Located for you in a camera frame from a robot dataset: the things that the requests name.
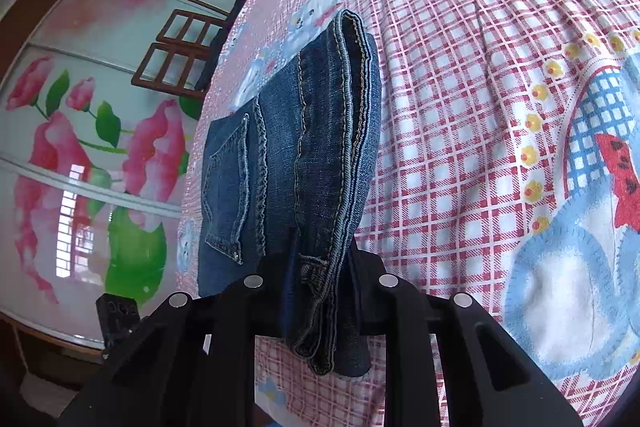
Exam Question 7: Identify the blue denim jeans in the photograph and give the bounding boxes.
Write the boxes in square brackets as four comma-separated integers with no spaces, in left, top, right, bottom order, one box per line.
[198,10,382,378]

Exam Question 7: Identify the floral sliding wardrobe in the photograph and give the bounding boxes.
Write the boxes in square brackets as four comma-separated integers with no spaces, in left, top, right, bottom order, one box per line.
[1,0,227,349]

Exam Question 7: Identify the pink checked bed sheet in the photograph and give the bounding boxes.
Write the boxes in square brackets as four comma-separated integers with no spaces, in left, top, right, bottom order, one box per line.
[178,0,639,426]

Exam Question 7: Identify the wooden chair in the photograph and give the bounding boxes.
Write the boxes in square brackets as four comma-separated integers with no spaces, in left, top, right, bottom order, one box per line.
[131,9,224,101]

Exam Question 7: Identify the black chair cushion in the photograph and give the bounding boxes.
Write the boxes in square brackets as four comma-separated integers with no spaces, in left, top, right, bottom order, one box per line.
[195,0,246,92]

